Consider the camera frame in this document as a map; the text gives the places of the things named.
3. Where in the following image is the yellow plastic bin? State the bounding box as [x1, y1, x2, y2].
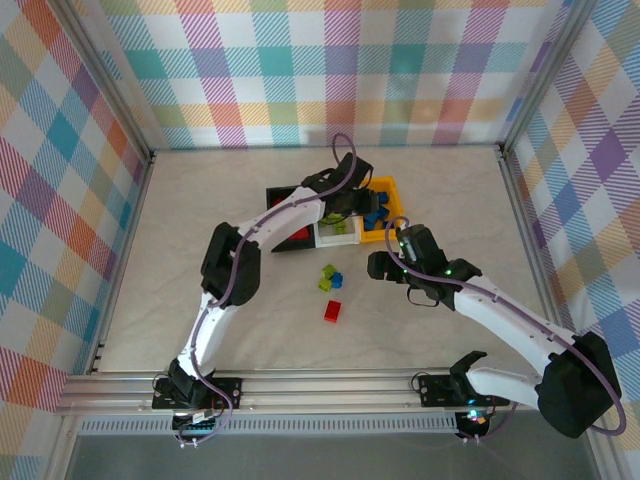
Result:
[357, 174, 404, 245]

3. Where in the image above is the white plastic bin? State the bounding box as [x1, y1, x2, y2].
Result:
[312, 214, 362, 249]

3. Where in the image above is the black plastic bin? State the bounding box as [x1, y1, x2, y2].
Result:
[264, 184, 317, 254]

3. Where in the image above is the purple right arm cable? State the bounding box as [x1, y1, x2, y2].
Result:
[384, 215, 627, 446]

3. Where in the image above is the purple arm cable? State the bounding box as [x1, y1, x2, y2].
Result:
[172, 132, 361, 449]
[384, 215, 627, 446]

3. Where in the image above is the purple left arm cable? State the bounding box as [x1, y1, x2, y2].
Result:
[172, 132, 361, 449]

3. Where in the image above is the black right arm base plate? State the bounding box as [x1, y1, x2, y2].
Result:
[417, 372, 511, 407]

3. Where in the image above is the aluminium table side rail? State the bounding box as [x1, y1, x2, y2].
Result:
[87, 149, 159, 376]
[497, 143, 574, 371]

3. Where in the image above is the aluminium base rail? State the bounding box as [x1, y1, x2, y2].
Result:
[53, 368, 607, 417]

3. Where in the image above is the grey slotted cable duct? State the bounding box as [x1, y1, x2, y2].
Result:
[78, 417, 459, 437]

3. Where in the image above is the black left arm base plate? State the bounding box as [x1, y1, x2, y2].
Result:
[152, 377, 244, 410]

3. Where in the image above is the aluminium frame post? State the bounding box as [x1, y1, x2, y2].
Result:
[58, 0, 157, 161]
[498, 0, 596, 156]
[582, 409, 619, 480]
[44, 413, 84, 480]

